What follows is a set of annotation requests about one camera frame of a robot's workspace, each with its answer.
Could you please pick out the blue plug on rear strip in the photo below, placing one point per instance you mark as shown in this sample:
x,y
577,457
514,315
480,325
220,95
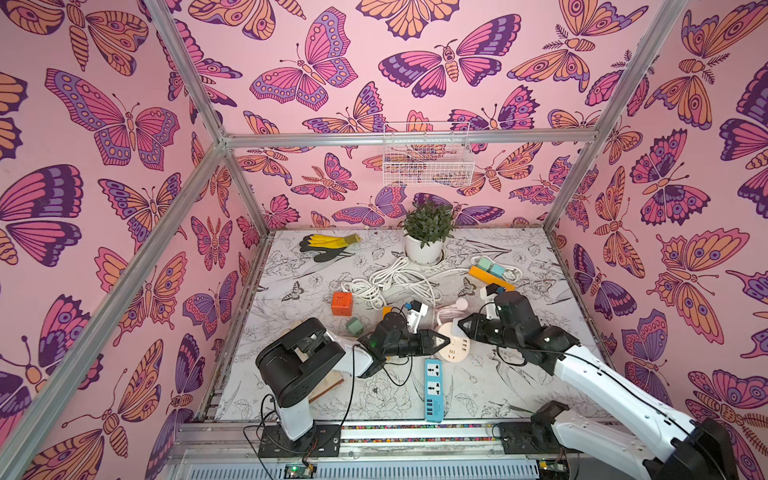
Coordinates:
x,y
498,271

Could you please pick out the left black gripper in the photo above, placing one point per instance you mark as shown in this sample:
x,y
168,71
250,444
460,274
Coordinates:
x,y
423,346

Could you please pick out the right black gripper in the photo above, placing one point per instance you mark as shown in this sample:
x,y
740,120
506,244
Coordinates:
x,y
483,327

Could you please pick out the beige cloth glove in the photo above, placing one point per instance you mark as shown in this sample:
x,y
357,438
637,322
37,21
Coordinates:
x,y
324,384

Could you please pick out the green plug on rear strip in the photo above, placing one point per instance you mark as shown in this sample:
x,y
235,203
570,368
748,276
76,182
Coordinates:
x,y
484,263

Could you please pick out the blue power strip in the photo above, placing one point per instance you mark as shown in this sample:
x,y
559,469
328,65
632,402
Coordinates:
x,y
434,398

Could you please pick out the orange cube socket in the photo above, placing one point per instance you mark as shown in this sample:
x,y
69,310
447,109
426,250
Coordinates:
x,y
342,304

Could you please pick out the yellow black work gloves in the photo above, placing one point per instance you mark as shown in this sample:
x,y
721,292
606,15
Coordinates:
x,y
328,248

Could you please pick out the pink round socket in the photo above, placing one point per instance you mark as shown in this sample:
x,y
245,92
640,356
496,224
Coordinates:
x,y
458,348

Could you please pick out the green USB charger plug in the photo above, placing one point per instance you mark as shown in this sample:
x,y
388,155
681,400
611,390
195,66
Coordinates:
x,y
355,327

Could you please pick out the orange power strip rear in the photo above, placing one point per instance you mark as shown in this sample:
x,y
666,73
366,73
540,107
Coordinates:
x,y
489,278

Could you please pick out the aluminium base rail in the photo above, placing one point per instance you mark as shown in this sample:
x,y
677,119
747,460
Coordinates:
x,y
457,449

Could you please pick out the white wire basket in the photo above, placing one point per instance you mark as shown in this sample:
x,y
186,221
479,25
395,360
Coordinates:
x,y
426,158

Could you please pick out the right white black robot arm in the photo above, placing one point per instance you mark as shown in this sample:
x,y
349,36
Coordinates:
x,y
654,441

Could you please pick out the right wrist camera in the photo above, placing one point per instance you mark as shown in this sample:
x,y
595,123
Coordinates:
x,y
488,294

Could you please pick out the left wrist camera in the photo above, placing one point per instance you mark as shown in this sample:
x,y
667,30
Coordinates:
x,y
415,312

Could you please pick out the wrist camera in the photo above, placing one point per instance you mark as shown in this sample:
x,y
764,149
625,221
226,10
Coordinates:
x,y
488,294
415,312

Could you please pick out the potted green plant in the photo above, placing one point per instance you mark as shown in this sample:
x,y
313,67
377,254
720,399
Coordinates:
x,y
426,229

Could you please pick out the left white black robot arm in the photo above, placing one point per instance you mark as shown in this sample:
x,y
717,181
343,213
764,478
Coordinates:
x,y
276,364

